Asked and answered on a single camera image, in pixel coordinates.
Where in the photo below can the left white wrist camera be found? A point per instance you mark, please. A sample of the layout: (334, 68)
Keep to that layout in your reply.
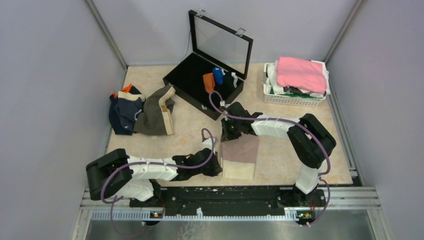
(210, 143)

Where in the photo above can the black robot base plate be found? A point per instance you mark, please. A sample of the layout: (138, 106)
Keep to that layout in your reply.
(229, 201)

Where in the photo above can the pink underwear cream waistband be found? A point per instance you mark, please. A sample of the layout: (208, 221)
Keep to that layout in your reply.
(239, 157)

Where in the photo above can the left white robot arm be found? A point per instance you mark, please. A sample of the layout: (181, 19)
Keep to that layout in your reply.
(122, 175)

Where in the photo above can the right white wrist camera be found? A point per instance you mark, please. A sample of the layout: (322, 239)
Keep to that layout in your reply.
(224, 109)

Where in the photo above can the pink folded cloth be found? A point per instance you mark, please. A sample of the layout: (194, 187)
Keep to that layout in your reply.
(300, 73)

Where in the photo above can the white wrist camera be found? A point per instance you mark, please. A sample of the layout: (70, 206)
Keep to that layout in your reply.
(210, 143)
(224, 109)

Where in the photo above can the black white rolled underwear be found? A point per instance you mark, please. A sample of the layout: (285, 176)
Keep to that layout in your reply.
(230, 80)

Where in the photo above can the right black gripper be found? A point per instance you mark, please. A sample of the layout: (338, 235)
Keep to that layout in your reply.
(226, 135)

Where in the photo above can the navy blue clothes pile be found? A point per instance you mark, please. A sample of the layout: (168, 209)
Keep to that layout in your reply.
(125, 107)

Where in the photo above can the orange underwear white waistband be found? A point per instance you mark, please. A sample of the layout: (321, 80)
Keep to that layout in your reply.
(209, 82)

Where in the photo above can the white clothes in basket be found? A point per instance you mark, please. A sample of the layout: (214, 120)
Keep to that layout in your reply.
(279, 90)

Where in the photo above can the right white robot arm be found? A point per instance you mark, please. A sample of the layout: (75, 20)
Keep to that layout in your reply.
(311, 141)

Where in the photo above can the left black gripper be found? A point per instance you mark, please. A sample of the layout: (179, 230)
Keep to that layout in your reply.
(216, 169)

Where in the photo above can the black box glass lid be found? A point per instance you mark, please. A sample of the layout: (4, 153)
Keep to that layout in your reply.
(212, 44)

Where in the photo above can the olive beige underwear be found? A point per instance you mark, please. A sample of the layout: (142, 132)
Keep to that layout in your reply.
(156, 118)

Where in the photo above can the blue rolled underwear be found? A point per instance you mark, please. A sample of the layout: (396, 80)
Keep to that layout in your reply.
(218, 75)

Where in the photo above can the white plastic basket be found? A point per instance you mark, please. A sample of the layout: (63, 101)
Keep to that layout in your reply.
(294, 100)

